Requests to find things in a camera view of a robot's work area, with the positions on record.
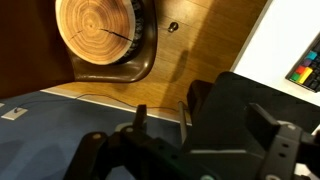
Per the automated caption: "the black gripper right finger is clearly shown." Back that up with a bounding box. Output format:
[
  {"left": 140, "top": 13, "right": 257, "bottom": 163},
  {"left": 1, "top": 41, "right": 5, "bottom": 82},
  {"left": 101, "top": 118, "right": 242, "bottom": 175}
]
[{"left": 247, "top": 103, "right": 320, "bottom": 180}]

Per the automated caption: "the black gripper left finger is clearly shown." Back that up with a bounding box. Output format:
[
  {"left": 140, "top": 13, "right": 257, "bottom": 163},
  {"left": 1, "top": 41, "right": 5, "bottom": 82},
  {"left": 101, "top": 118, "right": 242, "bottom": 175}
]
[{"left": 63, "top": 105, "right": 147, "bottom": 180}]

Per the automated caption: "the black keyboard with coloured keys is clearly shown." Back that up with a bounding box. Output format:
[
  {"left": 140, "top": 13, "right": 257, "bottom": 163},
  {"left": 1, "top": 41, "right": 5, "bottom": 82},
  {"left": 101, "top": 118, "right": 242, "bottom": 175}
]
[{"left": 286, "top": 33, "right": 320, "bottom": 93}]

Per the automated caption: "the black mouse pad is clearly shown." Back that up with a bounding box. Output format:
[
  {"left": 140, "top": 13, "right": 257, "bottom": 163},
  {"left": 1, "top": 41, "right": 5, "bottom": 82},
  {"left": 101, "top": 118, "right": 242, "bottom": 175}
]
[{"left": 182, "top": 72, "right": 320, "bottom": 155}]

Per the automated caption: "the white floor socket plate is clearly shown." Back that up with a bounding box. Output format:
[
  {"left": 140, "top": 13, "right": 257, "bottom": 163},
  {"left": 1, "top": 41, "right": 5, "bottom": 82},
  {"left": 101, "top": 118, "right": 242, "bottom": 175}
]
[{"left": 2, "top": 107, "right": 27, "bottom": 121}]

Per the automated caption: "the brown plastic chair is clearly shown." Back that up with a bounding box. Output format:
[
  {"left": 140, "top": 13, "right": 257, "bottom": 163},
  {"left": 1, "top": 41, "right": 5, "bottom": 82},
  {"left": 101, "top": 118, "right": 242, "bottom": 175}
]
[{"left": 67, "top": 0, "right": 158, "bottom": 83}]

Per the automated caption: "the round wooden log stool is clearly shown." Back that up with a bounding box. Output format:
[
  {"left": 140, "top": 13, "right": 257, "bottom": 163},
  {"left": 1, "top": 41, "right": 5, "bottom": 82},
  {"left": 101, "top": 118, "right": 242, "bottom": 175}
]
[{"left": 55, "top": 0, "right": 144, "bottom": 65}]

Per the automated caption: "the small metal floor knob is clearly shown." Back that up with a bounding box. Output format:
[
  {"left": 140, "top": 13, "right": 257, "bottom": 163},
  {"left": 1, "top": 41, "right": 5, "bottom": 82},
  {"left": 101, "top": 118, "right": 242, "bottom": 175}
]
[{"left": 168, "top": 22, "right": 179, "bottom": 33}]

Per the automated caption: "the thin floor cable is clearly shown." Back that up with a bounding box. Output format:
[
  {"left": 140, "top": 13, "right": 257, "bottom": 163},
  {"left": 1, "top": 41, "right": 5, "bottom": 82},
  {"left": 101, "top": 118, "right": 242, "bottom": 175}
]
[{"left": 13, "top": 93, "right": 188, "bottom": 113}]

